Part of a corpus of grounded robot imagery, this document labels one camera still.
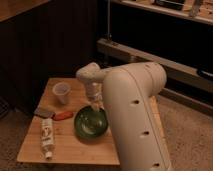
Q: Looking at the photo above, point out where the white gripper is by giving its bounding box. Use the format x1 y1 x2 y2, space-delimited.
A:
85 83 102 112

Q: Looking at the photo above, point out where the green ceramic bowl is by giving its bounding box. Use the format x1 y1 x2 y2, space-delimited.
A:
74 106 108 140

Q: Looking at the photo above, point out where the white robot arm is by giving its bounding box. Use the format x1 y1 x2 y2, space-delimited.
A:
76 62 173 171

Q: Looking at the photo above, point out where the translucent plastic cup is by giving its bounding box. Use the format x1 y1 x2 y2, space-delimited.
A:
52 82 71 105

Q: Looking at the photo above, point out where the orange carrot toy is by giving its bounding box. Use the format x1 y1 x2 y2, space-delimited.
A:
53 111 74 121

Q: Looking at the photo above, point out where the white tube bottle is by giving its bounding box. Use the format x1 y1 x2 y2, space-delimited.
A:
41 118 54 160

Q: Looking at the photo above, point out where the dark grey sponge block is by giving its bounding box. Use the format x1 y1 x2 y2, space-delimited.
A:
34 107 54 118

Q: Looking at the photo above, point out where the metal vertical pole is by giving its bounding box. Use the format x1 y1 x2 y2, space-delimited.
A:
107 0 111 41

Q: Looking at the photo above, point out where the wooden shelf with items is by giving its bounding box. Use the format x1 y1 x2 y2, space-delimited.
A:
111 0 213 26

